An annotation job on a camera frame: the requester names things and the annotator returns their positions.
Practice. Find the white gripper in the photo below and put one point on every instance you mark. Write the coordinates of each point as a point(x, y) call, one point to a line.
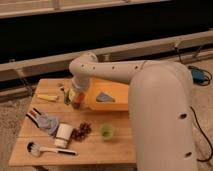
point(79, 84)

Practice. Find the red orange apple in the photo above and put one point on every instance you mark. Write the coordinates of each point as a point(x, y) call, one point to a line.
point(79, 97)

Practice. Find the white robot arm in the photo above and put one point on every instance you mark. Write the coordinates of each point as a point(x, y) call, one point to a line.
point(158, 105)

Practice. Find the green plastic cup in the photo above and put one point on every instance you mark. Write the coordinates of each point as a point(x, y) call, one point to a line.
point(106, 131)

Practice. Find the green vegetable toy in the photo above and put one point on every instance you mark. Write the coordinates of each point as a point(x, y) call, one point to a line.
point(66, 98)

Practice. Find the small brown white object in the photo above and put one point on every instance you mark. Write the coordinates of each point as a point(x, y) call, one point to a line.
point(61, 86)

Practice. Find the blue grey sponge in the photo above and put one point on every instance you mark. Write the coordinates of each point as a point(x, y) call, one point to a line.
point(103, 97)

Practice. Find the yellow banana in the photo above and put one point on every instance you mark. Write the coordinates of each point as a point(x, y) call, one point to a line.
point(47, 97)

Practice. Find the dark red grape bunch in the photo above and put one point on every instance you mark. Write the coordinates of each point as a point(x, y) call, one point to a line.
point(80, 133)

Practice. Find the yellow plastic bin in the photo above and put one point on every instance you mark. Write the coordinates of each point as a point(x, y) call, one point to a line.
point(118, 93)

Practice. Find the wooden folding table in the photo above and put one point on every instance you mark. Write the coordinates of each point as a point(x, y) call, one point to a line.
point(93, 150)

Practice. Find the white dish brush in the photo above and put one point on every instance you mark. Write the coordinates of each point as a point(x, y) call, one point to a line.
point(36, 150)

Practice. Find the blue power adapter box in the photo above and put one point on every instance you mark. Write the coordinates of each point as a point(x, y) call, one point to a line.
point(198, 75)

